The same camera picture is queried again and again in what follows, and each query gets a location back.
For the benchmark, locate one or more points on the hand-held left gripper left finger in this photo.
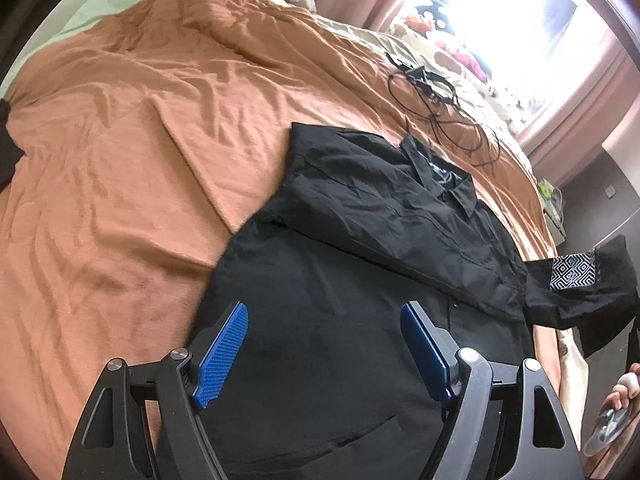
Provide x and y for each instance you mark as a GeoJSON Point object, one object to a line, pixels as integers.
{"type": "Point", "coordinates": [222, 355]}

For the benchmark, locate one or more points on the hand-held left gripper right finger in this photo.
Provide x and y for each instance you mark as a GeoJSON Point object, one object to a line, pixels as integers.
{"type": "Point", "coordinates": [425, 355]}

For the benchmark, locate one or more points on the black button shirt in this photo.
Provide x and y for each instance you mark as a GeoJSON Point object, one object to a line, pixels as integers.
{"type": "Point", "coordinates": [325, 260]}

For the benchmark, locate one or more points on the person's right hand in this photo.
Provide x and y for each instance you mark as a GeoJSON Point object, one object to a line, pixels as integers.
{"type": "Point", "coordinates": [625, 385]}

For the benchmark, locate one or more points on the white nightstand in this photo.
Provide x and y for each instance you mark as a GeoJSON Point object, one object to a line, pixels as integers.
{"type": "Point", "coordinates": [556, 220]}

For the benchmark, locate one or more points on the orange blanket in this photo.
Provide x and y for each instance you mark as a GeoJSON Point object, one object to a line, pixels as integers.
{"type": "Point", "coordinates": [125, 185]}

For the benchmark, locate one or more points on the clear plastic object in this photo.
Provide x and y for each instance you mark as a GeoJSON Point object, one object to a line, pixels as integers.
{"type": "Point", "coordinates": [605, 435]}

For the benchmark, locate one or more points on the small green object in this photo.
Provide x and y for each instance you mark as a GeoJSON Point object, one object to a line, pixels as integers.
{"type": "Point", "coordinates": [545, 191]}

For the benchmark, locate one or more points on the beige floral sheet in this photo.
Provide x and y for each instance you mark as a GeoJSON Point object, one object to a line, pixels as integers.
{"type": "Point", "coordinates": [475, 95]}

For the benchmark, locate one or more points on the pink plush toy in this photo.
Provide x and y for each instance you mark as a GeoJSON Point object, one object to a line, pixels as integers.
{"type": "Point", "coordinates": [467, 62]}

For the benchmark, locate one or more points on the dark cloth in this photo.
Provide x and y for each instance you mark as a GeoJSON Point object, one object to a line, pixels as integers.
{"type": "Point", "coordinates": [7, 150]}

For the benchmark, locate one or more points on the orange plush toy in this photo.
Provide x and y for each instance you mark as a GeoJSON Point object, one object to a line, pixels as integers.
{"type": "Point", "coordinates": [412, 22]}

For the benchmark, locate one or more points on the bright window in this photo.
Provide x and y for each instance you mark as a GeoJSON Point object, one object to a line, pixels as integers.
{"type": "Point", "coordinates": [510, 20]}

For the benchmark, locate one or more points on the light green bed sheet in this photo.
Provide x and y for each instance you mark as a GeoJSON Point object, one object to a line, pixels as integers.
{"type": "Point", "coordinates": [75, 15]}

